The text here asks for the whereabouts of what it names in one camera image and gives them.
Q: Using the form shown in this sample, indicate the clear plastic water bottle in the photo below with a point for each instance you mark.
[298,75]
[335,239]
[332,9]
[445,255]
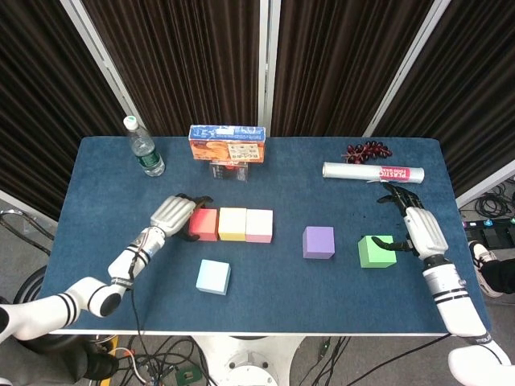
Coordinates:
[147,153]

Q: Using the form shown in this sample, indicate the small dark product box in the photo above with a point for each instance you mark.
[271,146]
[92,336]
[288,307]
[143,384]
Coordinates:
[227,172]

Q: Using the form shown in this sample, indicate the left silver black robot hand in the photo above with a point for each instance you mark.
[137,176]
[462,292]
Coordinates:
[171,215]

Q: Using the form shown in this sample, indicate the plastic food wrap roll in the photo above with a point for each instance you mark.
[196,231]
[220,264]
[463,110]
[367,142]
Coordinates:
[362,172]

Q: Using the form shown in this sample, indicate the purple foam cube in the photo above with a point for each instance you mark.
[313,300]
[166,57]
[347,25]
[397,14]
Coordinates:
[318,243]

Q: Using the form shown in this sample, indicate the blue felt table cover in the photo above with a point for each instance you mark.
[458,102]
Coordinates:
[249,297]

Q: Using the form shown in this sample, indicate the red foam cube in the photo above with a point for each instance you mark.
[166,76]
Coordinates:
[205,225]

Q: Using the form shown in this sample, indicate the orange bread snack box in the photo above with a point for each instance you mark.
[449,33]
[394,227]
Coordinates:
[227,146]

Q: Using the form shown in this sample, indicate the dark red grape bunch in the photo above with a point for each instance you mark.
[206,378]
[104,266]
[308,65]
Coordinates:
[368,152]

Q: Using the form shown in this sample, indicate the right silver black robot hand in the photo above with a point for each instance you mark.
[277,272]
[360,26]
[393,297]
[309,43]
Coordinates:
[426,233]

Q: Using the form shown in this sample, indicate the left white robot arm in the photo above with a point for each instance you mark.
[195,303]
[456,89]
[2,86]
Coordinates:
[120,267]

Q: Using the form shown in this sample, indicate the person leg with white sneaker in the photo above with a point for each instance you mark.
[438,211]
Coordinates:
[499,277]

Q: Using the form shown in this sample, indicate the green foam cube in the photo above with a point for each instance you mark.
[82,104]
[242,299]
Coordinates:
[374,257]

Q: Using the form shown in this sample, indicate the dark pleated partition panel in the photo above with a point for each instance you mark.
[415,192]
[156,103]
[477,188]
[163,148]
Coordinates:
[342,60]
[40,100]
[475,100]
[181,60]

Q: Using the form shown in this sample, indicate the green circuit board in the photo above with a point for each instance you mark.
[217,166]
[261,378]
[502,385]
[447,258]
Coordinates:
[187,376]

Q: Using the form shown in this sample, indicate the yellow foam cube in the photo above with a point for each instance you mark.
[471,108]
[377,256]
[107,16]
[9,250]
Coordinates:
[232,225]

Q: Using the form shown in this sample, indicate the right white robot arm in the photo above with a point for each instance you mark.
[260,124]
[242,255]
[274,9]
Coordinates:
[454,297]

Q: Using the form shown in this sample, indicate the light blue foam cube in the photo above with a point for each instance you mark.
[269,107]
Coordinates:
[213,277]

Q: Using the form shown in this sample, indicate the pink foam cube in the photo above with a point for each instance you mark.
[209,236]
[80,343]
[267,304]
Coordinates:
[259,225]

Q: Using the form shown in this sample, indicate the metal chair frame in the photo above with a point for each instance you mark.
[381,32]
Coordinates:
[16,212]

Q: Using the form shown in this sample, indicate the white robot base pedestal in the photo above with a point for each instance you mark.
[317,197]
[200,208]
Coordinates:
[249,362]

